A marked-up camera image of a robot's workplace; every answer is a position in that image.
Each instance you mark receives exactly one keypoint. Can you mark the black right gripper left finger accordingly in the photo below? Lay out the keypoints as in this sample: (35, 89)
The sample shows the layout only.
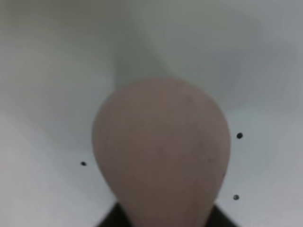
(115, 218)

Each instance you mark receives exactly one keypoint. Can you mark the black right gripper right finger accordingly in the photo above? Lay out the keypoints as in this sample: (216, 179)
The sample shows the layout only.
(218, 219)

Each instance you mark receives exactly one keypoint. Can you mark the pink peach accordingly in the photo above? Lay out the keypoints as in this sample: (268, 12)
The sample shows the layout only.
(163, 146)

